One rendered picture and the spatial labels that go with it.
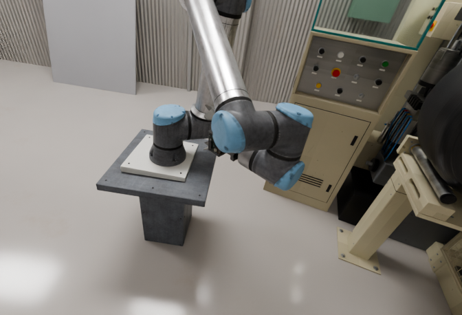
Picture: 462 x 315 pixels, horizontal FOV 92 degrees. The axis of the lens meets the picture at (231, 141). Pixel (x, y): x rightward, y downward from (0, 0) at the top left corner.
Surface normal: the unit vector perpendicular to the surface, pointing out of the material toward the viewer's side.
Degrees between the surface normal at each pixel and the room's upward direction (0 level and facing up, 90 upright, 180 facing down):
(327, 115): 90
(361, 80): 90
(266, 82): 90
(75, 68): 78
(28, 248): 0
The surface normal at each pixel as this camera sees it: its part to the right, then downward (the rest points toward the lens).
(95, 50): -0.06, 0.36
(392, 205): -0.34, 0.48
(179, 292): 0.14, -0.82
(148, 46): -0.09, 0.54
